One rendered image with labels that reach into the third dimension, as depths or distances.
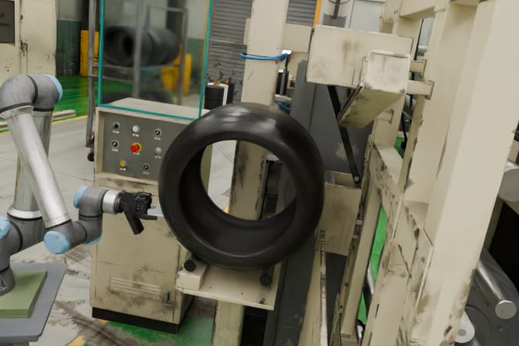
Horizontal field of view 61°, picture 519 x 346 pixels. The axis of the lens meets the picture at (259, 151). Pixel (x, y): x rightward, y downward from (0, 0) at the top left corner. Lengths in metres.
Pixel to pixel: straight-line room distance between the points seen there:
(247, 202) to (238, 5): 9.60
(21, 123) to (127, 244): 1.08
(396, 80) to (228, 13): 10.40
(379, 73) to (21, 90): 1.25
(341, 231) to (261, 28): 0.88
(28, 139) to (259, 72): 0.89
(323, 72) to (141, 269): 1.79
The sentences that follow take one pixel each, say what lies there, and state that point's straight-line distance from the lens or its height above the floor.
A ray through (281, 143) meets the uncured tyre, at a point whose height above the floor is 1.41.
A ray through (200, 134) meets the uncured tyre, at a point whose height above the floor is 1.39.
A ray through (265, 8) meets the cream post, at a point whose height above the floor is 1.83.
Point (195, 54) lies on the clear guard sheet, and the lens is 2.24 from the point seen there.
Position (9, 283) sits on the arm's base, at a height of 0.67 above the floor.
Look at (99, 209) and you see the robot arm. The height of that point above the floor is 1.02.
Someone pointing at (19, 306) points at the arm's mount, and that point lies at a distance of 1.98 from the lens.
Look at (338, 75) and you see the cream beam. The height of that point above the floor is 1.67.
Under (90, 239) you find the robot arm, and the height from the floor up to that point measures 0.89.
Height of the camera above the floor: 1.74
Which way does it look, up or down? 15 degrees down
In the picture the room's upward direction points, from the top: 8 degrees clockwise
